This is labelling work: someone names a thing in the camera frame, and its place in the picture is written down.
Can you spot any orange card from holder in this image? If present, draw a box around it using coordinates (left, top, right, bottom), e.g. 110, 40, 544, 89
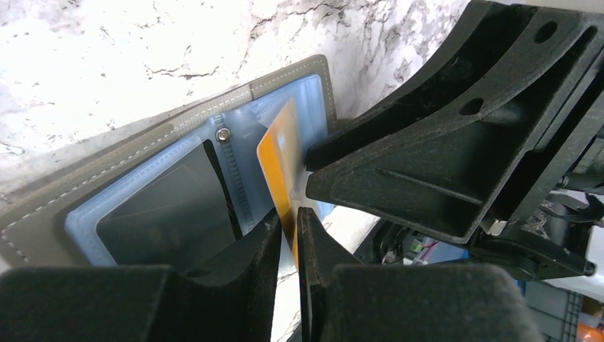
256, 98, 303, 265

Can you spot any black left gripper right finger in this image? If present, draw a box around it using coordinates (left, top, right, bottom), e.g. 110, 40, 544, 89
297, 207, 542, 341

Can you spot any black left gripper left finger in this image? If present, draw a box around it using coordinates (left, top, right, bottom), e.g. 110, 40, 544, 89
1, 210, 282, 341

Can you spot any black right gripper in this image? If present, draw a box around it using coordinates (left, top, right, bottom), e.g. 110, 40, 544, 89
306, 9, 603, 280

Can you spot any grey card holder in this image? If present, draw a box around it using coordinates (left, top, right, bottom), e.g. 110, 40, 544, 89
1, 54, 337, 270

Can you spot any black card in holder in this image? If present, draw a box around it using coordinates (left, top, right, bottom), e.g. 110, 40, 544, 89
96, 140, 242, 271

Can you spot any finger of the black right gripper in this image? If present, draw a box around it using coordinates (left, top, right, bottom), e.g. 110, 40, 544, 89
305, 1, 534, 172

